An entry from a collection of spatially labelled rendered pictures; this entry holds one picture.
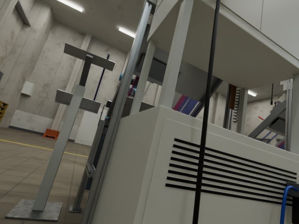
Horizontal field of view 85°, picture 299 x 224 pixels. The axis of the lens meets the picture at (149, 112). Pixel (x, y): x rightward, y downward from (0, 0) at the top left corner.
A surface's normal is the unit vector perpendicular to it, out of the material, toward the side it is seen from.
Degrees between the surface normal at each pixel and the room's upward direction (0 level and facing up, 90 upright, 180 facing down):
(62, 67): 90
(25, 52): 90
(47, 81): 90
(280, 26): 90
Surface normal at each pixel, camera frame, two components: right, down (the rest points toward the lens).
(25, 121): 0.39, -0.12
